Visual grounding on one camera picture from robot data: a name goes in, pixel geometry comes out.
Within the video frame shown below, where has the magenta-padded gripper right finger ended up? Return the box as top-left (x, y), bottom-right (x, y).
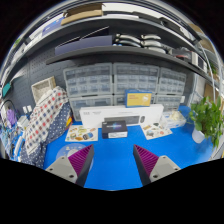
top-left (133, 143), bottom-right (182, 187)

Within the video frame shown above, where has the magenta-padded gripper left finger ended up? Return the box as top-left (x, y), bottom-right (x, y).
top-left (45, 143), bottom-right (95, 188)

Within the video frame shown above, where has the large colourful sticker sheet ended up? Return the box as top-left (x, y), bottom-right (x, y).
top-left (64, 124), bottom-right (100, 143)

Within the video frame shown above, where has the small colourful sticker sheet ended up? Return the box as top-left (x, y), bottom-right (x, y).
top-left (139, 122), bottom-right (174, 141)

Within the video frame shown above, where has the small yellow object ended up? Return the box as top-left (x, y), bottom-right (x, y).
top-left (65, 116), bottom-right (73, 129)

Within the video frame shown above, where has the small black box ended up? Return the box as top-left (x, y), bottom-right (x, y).
top-left (101, 120), bottom-right (129, 140)

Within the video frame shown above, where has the red blue checkered cloth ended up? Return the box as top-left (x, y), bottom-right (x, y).
top-left (24, 85), bottom-right (70, 154)

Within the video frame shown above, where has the long white keyboard box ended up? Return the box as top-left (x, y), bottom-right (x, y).
top-left (79, 103), bottom-right (165, 129)

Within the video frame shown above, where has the green plant in white pot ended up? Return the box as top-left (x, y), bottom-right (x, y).
top-left (187, 96), bottom-right (224, 149)

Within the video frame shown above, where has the yellow and blue box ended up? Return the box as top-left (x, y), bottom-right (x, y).
top-left (124, 89), bottom-right (153, 108)

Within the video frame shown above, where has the small purple object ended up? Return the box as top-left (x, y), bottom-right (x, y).
top-left (6, 108), bottom-right (18, 128)

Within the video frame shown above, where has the white woven basket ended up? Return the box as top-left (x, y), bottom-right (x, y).
top-left (30, 75), bottom-right (58, 104)

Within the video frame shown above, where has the small teal object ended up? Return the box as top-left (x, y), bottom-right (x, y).
top-left (1, 82), bottom-right (13, 98)

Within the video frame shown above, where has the dark shelf unit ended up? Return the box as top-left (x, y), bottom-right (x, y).
top-left (0, 1), bottom-right (224, 93)

